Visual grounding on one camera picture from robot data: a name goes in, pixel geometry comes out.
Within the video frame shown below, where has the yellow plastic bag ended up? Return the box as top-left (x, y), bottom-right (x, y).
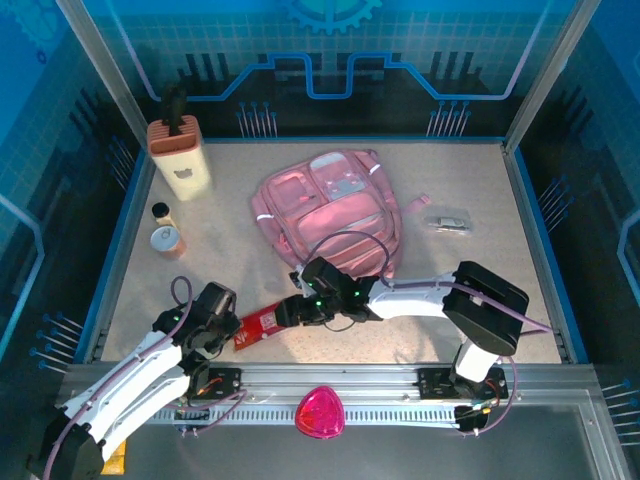
top-left (99, 442), bottom-right (126, 476)

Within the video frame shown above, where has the aluminium side rail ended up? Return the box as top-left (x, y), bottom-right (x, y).
top-left (501, 142), bottom-right (591, 364)
top-left (74, 149), bottom-right (156, 364)

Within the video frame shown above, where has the small jar black lid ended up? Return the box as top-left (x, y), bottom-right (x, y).
top-left (151, 201), bottom-right (177, 229)

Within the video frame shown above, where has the pink triangular button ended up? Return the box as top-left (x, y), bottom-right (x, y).
top-left (293, 384), bottom-right (346, 441)

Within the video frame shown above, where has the beige knife block orange top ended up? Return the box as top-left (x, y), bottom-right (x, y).
top-left (146, 113), bottom-right (217, 203)

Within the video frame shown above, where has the black knife handle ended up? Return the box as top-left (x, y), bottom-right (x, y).
top-left (160, 82), bottom-right (189, 137)

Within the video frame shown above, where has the pink backpack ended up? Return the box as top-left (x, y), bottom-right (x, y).
top-left (249, 148), bottom-right (432, 280)

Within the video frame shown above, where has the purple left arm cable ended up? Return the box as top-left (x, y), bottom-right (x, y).
top-left (42, 274), bottom-right (251, 476)

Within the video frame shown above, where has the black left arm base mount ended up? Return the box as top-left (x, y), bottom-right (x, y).
top-left (207, 366), bottom-right (243, 401)

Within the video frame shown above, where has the clear plastic bag with item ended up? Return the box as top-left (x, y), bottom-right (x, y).
top-left (422, 212), bottom-right (474, 237)

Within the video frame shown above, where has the small circuit board with wires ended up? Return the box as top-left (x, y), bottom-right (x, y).
top-left (452, 399), bottom-right (501, 436)
top-left (172, 399), bottom-right (211, 436)

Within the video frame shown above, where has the red pencil case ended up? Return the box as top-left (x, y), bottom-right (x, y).
top-left (233, 301), bottom-right (282, 352)

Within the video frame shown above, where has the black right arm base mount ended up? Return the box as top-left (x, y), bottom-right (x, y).
top-left (417, 367), bottom-right (509, 401)

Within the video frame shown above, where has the aluminium frame post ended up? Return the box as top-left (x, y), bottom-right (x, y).
top-left (502, 0), bottom-right (601, 154)
top-left (54, 0), bottom-right (154, 156)

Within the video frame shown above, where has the aluminium slotted mounting rail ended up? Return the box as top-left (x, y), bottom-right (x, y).
top-left (64, 362), bottom-right (591, 426)

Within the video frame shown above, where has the tin can silver lid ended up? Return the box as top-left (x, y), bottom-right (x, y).
top-left (149, 225), bottom-right (187, 261)

